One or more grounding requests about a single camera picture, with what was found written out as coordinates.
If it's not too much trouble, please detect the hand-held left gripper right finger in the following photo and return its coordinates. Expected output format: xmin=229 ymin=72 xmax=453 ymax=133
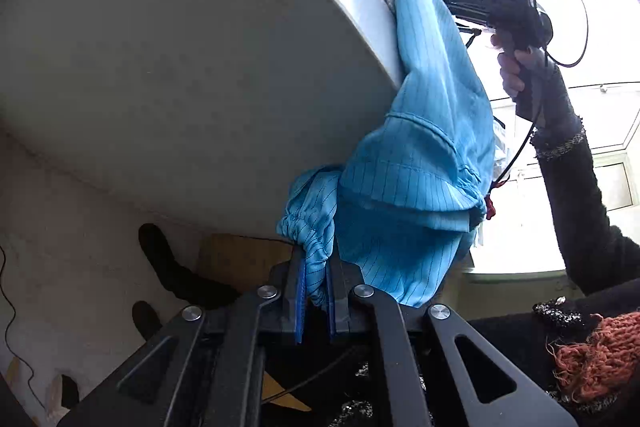
xmin=327 ymin=257 xmax=578 ymax=427

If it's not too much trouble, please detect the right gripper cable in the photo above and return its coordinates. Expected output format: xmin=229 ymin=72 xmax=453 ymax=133
xmin=492 ymin=0 xmax=590 ymax=188

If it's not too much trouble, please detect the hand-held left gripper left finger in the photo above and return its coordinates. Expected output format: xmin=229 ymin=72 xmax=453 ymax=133
xmin=57 ymin=252 xmax=308 ymax=427

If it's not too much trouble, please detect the orange knitted scarf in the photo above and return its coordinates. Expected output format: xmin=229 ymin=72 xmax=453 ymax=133
xmin=547 ymin=311 xmax=640 ymax=404

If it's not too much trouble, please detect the brown cardboard piece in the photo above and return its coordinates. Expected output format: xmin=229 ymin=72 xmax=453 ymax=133
xmin=197 ymin=233 xmax=296 ymax=295

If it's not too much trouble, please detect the person's right hand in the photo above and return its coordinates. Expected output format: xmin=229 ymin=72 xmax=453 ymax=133
xmin=490 ymin=32 xmax=585 ymax=144

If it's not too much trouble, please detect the yellow cardboard scrap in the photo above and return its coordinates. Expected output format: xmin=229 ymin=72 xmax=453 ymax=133
xmin=262 ymin=369 xmax=312 ymax=413

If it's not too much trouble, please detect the blue striped work coat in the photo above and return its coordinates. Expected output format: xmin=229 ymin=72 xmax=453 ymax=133
xmin=276 ymin=0 xmax=496 ymax=308

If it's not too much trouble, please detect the person's black top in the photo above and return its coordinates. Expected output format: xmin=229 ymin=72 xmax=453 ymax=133
xmin=465 ymin=277 xmax=640 ymax=427

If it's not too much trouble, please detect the person's foot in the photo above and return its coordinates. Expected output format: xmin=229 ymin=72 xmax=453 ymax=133
xmin=137 ymin=223 xmax=243 ymax=310
xmin=131 ymin=301 xmax=163 ymax=340

